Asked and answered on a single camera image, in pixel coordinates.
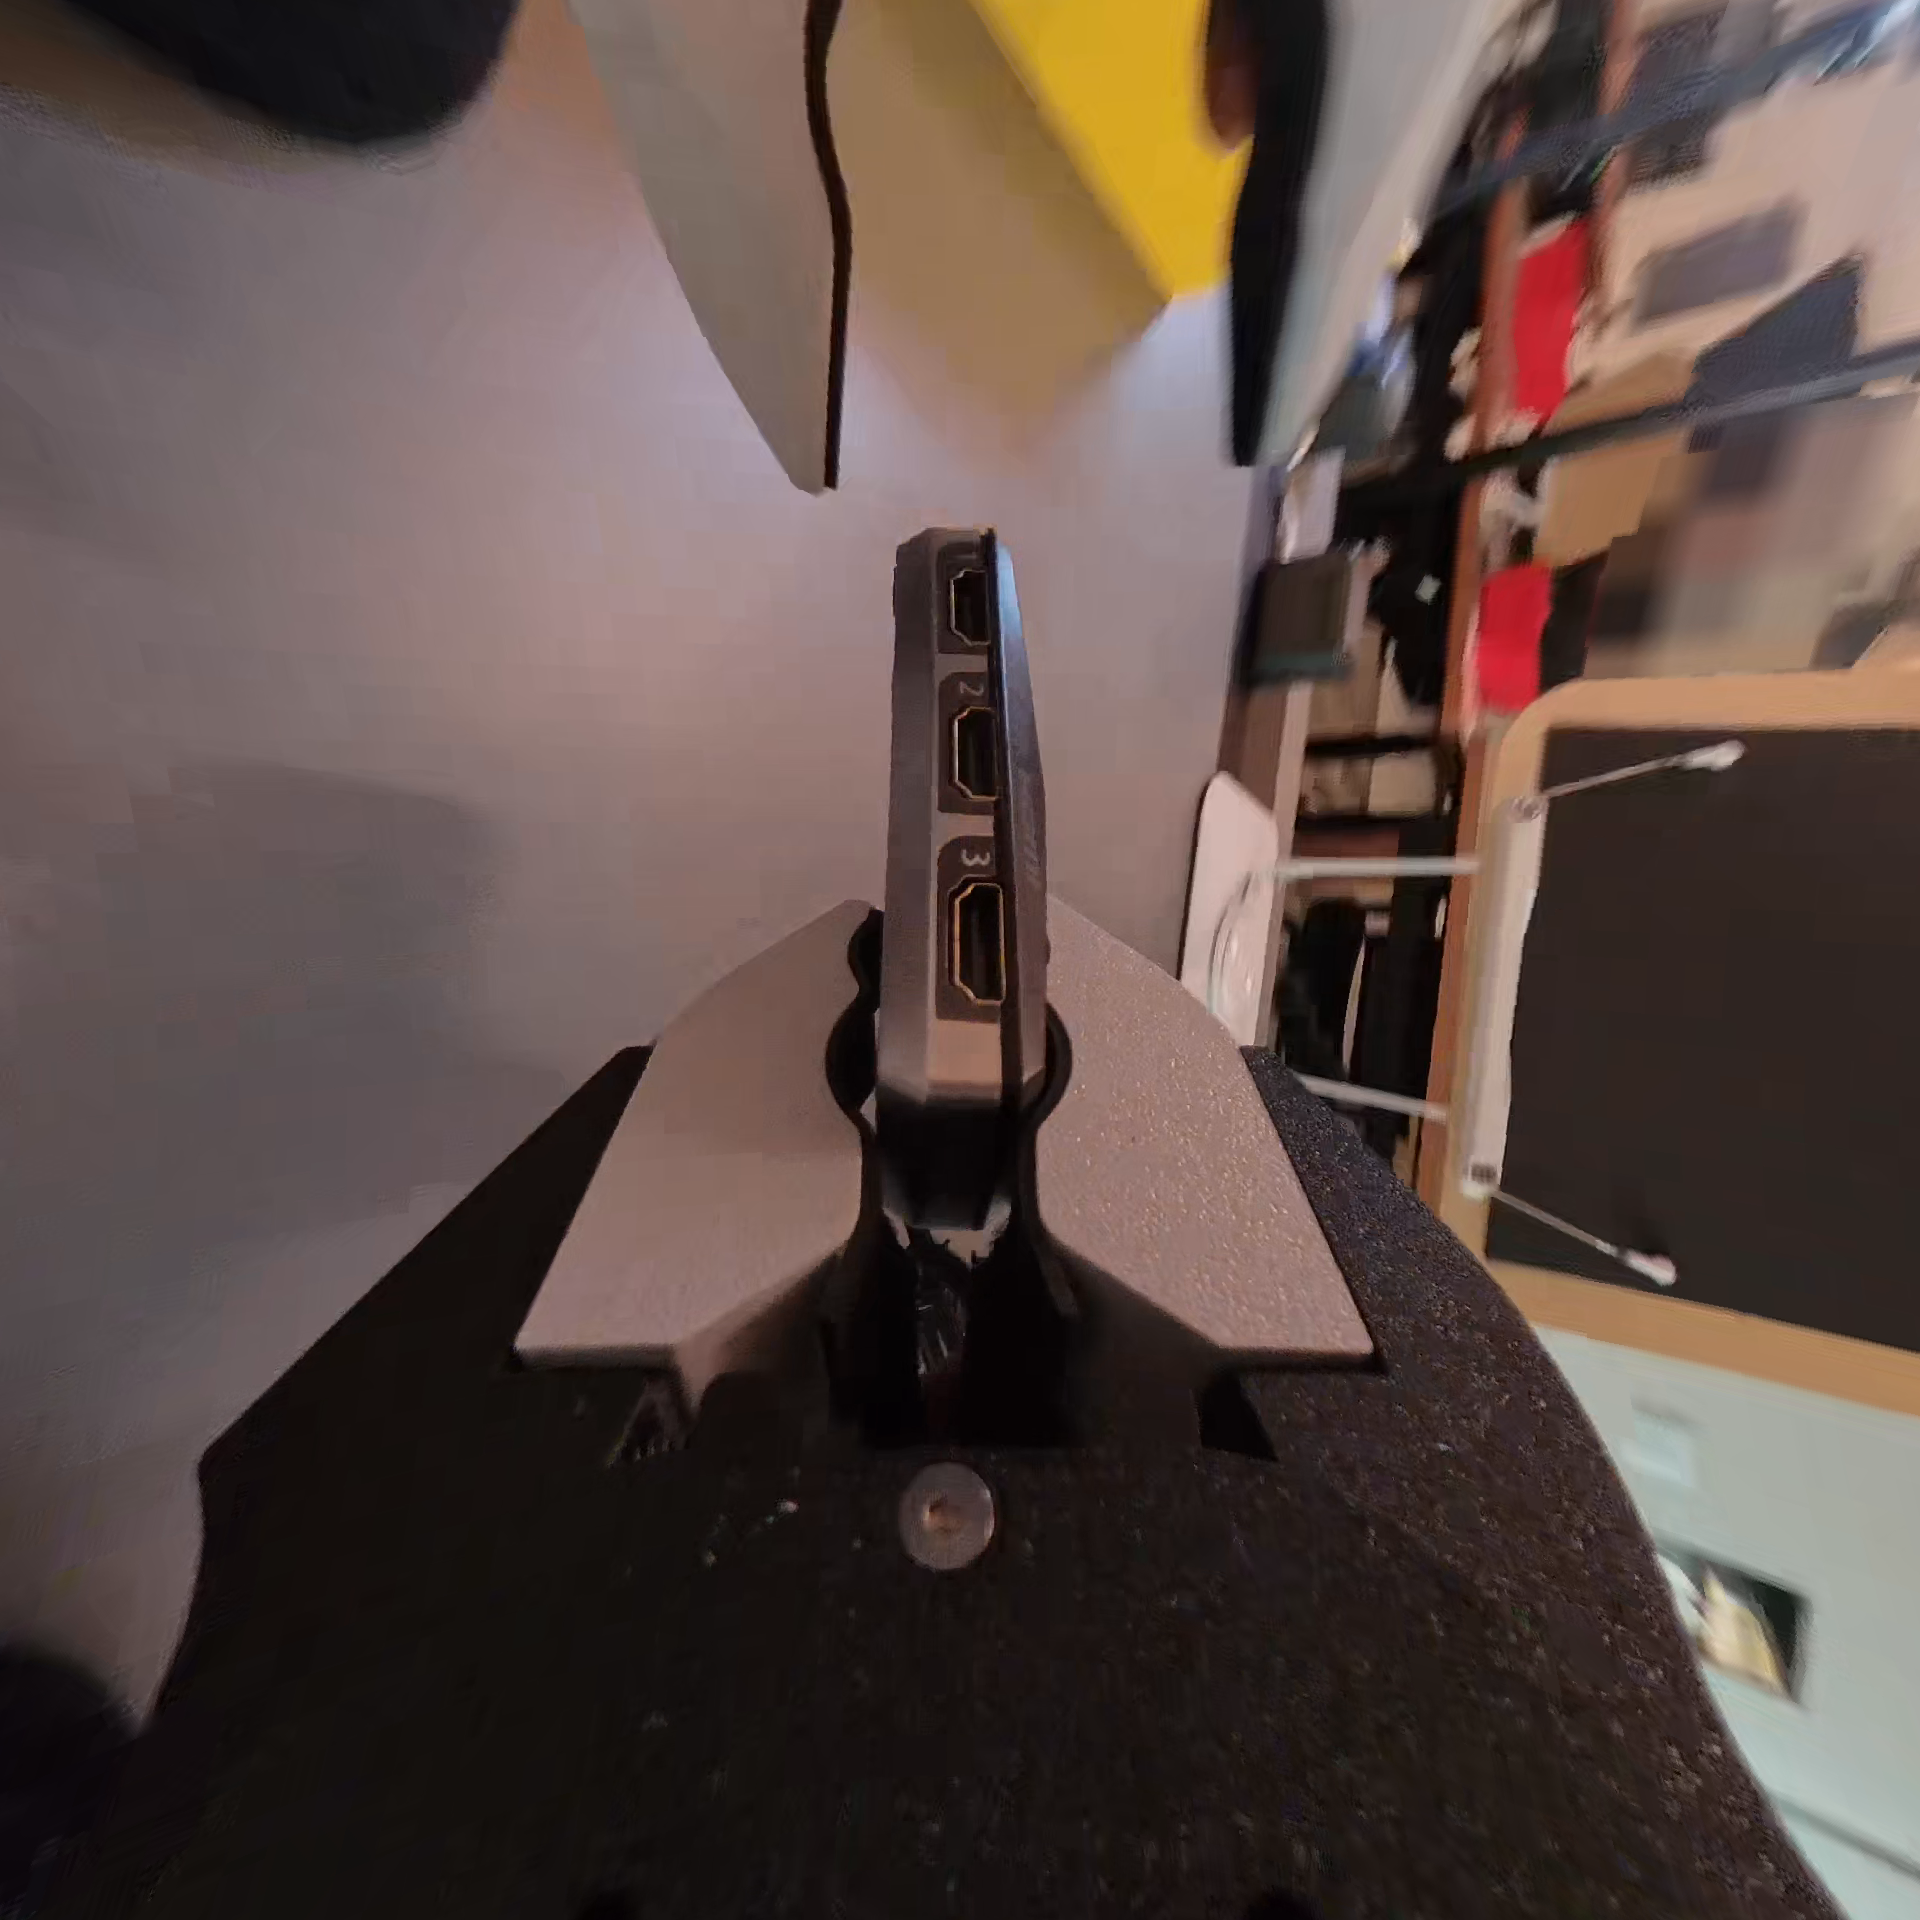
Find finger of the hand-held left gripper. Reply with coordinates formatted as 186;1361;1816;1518
833;0;1179;455
570;0;858;496

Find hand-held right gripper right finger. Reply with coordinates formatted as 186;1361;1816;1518
971;895;1377;1449

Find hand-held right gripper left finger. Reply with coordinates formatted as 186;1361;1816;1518
515;901;921;1449

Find grey desk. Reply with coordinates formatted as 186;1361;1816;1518
0;0;1308;1920

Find yellow plastic bin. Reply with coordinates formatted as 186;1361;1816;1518
971;0;1251;296

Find black bumpy pad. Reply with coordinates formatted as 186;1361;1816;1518
83;0;515;146

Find red plastic bin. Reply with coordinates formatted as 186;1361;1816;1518
1512;223;1595;430

